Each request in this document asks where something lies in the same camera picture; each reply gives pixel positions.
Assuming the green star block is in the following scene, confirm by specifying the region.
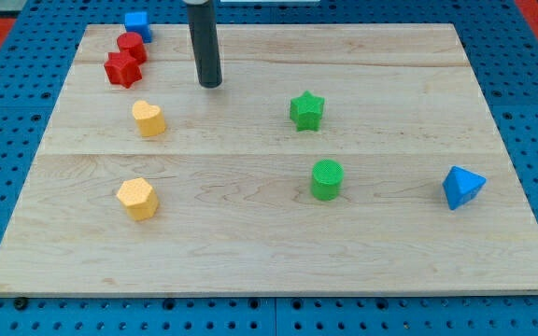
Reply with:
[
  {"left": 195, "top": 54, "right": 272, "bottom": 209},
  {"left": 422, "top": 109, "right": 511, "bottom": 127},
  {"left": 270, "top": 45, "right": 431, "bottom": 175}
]
[{"left": 290, "top": 91, "right": 325, "bottom": 132}]

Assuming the yellow heart block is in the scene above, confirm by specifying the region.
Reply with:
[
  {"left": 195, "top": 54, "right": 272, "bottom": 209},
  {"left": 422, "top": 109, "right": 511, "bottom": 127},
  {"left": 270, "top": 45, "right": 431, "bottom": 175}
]
[{"left": 132, "top": 100, "right": 166, "bottom": 137}]

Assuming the red star block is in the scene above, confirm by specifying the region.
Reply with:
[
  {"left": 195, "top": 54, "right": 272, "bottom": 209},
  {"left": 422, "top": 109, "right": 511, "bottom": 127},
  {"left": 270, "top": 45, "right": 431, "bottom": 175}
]
[{"left": 104, "top": 50, "right": 142, "bottom": 89}]

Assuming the green cylinder block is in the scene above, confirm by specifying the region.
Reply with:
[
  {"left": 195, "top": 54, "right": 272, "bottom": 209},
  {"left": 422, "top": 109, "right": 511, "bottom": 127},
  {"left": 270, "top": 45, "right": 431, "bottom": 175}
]
[{"left": 311, "top": 159, "right": 345, "bottom": 201}]

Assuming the light wooden board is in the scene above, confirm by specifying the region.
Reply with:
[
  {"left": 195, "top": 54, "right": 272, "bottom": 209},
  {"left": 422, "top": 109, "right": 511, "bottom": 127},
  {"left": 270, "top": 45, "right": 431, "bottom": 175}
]
[{"left": 0, "top": 23, "right": 538, "bottom": 298}]

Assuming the yellow hexagon block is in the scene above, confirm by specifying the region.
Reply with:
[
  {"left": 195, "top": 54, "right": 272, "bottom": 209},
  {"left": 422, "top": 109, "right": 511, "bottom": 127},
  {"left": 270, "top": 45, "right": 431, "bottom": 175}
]
[{"left": 116, "top": 177, "right": 159, "bottom": 221}]

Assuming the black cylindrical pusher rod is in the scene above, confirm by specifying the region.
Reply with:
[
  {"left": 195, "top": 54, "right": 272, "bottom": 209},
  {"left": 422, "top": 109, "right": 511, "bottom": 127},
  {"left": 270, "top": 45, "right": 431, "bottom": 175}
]
[{"left": 184, "top": 0, "right": 222, "bottom": 89}]

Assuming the red cylinder block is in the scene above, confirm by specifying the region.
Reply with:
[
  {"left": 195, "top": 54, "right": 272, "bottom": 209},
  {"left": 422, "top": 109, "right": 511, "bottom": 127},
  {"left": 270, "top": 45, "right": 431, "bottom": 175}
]
[{"left": 116, "top": 32, "right": 148, "bottom": 64}]

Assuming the blue triangular prism block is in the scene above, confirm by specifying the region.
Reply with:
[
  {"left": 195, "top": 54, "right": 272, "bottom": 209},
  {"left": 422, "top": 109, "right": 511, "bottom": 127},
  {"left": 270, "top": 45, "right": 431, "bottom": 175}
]
[{"left": 442, "top": 166, "right": 487, "bottom": 210}]

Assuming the blue cube block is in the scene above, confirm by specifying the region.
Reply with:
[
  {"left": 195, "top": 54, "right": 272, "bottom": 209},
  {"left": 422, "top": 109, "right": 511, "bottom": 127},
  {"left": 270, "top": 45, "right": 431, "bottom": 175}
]
[{"left": 124, "top": 11, "right": 152, "bottom": 43}]

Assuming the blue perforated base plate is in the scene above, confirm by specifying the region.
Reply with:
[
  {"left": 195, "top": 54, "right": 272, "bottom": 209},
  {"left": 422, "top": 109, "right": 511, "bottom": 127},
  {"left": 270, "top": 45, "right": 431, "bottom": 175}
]
[{"left": 0, "top": 1, "right": 538, "bottom": 335}]

